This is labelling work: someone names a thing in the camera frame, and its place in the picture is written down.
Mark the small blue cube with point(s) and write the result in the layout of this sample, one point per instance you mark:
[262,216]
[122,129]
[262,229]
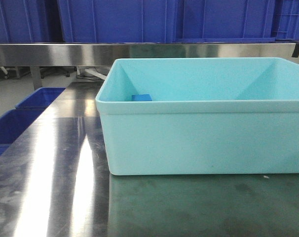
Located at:
[141,97]

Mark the light cyan plastic tub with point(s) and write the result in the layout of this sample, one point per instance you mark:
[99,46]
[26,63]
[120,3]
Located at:
[207,116]

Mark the blue bin lower left far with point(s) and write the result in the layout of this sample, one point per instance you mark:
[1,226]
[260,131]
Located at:
[40,98]

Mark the blue bin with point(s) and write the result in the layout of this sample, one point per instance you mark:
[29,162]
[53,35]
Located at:
[40,98]
[13,123]

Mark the large blue crate centre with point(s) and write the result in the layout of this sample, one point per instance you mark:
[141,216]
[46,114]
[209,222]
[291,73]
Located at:
[166,21]

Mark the blue bin lower left near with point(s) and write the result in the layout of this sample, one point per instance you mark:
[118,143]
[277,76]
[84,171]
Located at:
[13,123]

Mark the black tape strip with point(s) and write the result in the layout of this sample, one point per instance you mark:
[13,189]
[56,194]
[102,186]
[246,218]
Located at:
[295,53]

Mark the blue crate upper left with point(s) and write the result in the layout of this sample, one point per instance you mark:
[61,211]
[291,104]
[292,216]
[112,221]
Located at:
[29,21]

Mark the blue crate upper right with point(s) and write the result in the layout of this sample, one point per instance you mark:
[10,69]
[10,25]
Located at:
[285,24]

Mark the stainless steel shelf rail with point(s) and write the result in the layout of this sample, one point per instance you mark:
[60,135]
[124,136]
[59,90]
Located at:
[76,54]

